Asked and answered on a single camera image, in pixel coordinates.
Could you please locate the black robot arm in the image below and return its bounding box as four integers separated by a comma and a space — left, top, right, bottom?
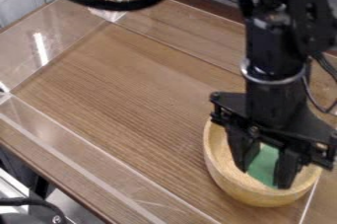
209, 0, 337, 189

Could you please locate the green rectangular block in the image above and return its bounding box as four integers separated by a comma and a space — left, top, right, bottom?
248, 144, 280, 188

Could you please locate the brown wooden bowl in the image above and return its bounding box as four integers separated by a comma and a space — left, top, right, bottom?
203, 120, 323, 207

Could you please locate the black cable lower left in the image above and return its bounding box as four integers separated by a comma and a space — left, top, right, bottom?
0, 196, 67, 224

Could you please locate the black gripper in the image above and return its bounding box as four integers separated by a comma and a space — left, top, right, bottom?
209, 68, 337, 189

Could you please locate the clear acrylic corner bracket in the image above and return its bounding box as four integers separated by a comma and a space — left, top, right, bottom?
82, 0, 132, 24

